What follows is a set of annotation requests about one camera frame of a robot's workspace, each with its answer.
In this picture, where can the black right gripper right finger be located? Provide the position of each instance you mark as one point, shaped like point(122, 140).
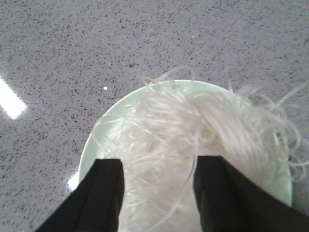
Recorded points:
point(227, 201)

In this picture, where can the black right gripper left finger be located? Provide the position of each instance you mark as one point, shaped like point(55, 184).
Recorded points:
point(96, 203)

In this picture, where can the white vermicelli noodle bundle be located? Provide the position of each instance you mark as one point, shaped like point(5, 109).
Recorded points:
point(193, 125)

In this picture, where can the light green round plate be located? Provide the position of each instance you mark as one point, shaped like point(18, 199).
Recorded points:
point(116, 113)

